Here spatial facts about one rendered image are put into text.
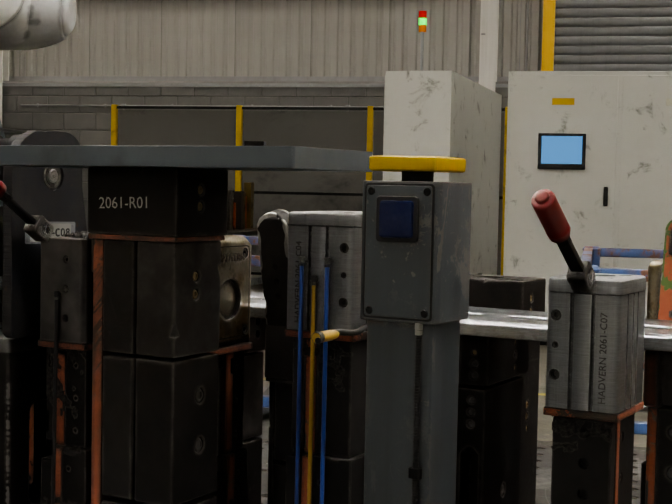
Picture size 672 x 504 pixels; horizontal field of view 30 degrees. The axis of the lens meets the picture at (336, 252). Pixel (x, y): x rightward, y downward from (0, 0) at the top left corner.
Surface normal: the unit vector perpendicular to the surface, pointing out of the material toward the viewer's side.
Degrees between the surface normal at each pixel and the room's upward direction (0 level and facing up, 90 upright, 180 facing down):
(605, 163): 90
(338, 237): 90
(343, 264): 90
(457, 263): 90
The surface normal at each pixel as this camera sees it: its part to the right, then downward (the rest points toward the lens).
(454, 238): 0.87, 0.04
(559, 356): -0.48, 0.04
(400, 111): -0.28, 0.04
